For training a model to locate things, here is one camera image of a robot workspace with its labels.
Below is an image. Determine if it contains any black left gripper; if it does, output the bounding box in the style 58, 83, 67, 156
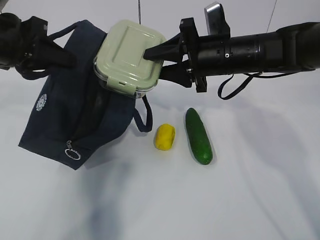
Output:
14, 16, 77, 81

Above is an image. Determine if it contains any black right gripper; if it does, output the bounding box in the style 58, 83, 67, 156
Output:
143, 17, 207, 93

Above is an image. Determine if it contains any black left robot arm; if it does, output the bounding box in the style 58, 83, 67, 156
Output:
0, 12, 77, 80

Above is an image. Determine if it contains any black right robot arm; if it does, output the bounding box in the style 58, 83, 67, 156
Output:
143, 18, 320, 93

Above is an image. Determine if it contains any green cucumber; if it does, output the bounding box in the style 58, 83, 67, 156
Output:
185, 107, 213, 165

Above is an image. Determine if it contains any green lidded glass container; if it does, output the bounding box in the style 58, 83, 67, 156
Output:
94, 19, 166, 99

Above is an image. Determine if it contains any yellow lemon-shaped fruit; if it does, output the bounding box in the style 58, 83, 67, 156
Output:
154, 123, 176, 151

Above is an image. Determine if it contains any navy blue lunch bag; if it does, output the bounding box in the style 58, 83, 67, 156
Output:
19, 20, 153, 170

